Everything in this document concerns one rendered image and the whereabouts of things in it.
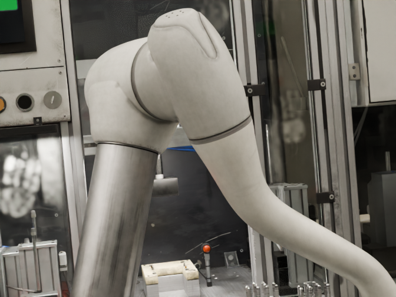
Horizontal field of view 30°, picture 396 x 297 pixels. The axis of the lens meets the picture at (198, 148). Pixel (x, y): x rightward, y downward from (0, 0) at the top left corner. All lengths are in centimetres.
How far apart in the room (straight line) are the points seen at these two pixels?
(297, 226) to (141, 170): 26
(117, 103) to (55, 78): 54
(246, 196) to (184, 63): 22
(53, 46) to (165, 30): 66
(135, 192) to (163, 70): 21
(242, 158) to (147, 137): 16
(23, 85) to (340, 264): 83
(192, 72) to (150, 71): 7
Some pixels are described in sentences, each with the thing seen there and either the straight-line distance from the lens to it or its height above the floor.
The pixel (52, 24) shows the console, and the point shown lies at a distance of 168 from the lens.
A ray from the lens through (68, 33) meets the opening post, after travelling 169.
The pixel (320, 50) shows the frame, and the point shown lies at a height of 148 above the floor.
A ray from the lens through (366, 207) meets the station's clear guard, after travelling 184.
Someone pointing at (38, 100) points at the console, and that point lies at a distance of 167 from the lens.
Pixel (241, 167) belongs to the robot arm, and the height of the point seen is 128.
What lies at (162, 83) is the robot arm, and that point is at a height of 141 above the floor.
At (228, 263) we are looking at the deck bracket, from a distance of 218.
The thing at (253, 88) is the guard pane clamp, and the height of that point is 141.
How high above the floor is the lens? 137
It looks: 3 degrees down
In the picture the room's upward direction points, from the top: 5 degrees counter-clockwise
